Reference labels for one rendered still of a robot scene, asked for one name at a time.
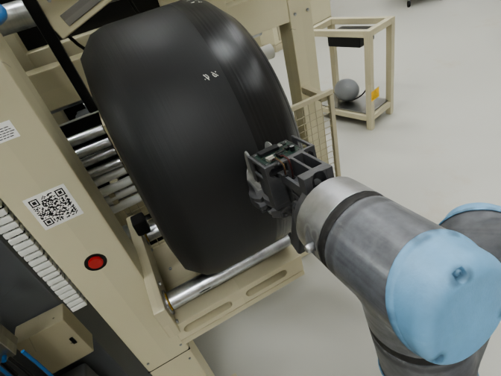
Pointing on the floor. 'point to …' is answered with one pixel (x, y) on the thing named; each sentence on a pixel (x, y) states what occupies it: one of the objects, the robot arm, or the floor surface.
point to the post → (81, 226)
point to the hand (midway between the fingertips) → (256, 170)
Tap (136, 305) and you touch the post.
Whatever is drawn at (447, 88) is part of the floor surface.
